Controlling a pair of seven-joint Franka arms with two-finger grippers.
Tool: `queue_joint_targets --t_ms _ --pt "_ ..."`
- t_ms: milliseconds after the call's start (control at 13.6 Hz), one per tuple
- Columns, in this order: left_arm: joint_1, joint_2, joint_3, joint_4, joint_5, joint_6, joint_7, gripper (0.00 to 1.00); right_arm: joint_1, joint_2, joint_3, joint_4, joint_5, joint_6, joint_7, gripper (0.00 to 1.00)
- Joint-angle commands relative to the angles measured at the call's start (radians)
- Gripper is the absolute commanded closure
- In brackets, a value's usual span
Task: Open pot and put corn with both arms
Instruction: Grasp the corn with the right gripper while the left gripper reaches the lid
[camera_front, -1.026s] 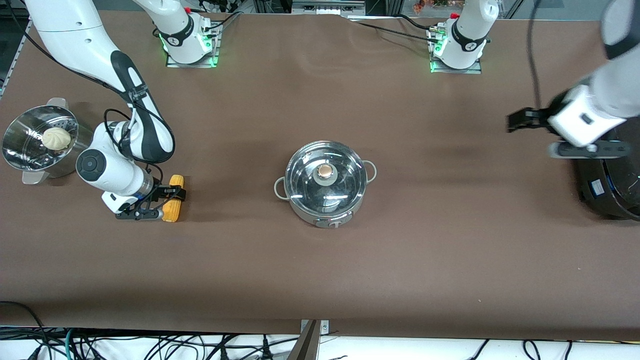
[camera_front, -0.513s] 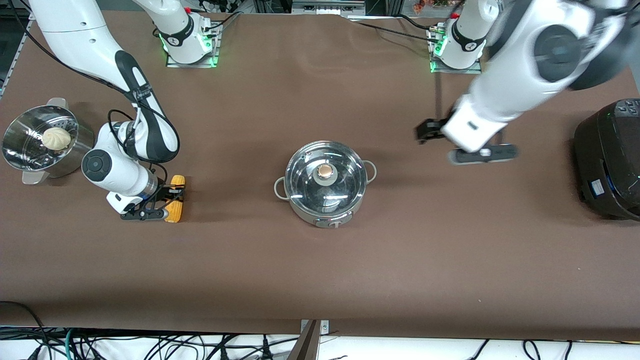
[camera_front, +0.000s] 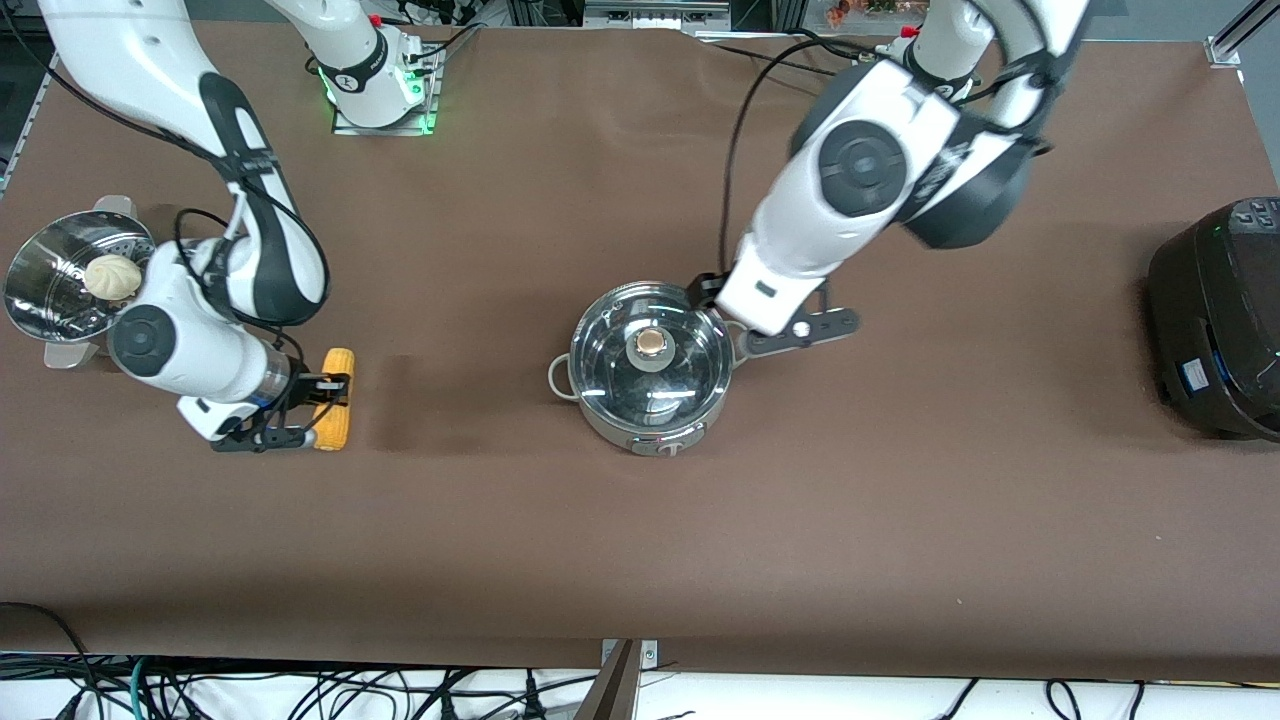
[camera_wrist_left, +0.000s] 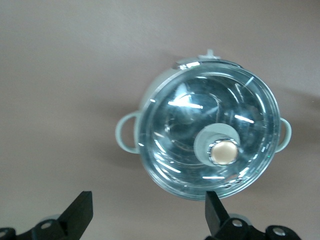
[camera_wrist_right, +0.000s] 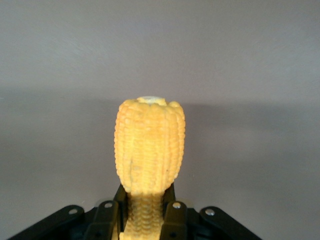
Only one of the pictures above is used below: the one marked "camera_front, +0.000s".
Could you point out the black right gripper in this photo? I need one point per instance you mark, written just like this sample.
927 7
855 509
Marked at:
302 385

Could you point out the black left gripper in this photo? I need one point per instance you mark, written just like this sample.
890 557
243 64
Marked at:
703 291

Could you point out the yellow corn cob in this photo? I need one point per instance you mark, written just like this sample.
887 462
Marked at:
340 362

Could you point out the round glass pot lid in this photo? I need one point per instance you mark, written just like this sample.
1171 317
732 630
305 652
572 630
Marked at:
620 380

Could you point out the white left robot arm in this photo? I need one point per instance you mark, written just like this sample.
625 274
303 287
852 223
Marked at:
800 210

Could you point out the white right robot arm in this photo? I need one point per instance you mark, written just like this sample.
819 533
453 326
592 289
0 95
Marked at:
190 360

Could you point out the stainless steel cooking pot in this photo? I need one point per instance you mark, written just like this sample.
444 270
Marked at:
655 445

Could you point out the brown table cover sheet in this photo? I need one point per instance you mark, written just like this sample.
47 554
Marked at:
400 550

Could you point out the white steamed bun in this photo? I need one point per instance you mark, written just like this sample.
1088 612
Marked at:
112 278

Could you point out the grey metal box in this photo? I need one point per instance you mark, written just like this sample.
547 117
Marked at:
655 14

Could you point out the stainless steel steamer basket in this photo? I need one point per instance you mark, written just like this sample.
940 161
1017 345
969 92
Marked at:
45 270

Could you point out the dark wedge-shaped beam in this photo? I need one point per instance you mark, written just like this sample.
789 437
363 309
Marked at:
610 695

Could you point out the dark grey rice cooker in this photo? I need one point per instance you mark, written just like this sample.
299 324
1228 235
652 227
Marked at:
1230 320

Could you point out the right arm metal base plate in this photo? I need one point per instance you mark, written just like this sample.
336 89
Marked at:
385 130

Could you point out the small metal clamp bracket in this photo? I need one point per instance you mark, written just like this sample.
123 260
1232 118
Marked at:
650 655

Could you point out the aluminium frame profile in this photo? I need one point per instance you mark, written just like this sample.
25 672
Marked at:
1222 52

